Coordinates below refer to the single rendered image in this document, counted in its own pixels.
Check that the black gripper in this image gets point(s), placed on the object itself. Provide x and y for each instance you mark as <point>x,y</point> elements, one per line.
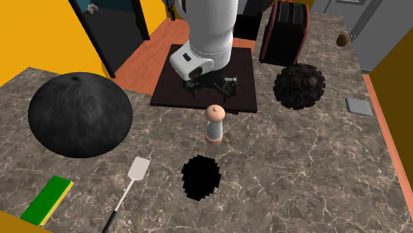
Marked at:
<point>210,78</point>

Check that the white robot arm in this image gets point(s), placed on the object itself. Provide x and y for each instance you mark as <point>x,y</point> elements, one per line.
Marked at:
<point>211,29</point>

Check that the dark robot stand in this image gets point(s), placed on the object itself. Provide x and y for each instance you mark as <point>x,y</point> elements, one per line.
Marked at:
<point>238,75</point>

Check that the pink and grey pepper mill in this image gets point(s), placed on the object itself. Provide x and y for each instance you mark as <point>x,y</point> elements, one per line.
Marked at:
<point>214,127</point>

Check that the black spiky ball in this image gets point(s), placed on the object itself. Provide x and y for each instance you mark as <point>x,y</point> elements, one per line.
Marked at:
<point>299,86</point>

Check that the black toaster with red edges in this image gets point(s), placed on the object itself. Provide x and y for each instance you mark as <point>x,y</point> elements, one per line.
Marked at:
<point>284,34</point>

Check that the dark open door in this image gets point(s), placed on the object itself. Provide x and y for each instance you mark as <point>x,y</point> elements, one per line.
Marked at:
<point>109,35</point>

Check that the large black dome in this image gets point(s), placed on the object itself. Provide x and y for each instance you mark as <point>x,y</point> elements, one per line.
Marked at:
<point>77,114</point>

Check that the small brown ball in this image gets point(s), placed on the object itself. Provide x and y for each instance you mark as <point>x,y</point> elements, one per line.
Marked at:
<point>342,40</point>

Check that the grey square pad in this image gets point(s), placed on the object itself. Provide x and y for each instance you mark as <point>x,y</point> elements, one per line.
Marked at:
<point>358,106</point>

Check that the green and yellow sponge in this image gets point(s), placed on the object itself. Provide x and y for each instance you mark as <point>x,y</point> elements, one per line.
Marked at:
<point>45,201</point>

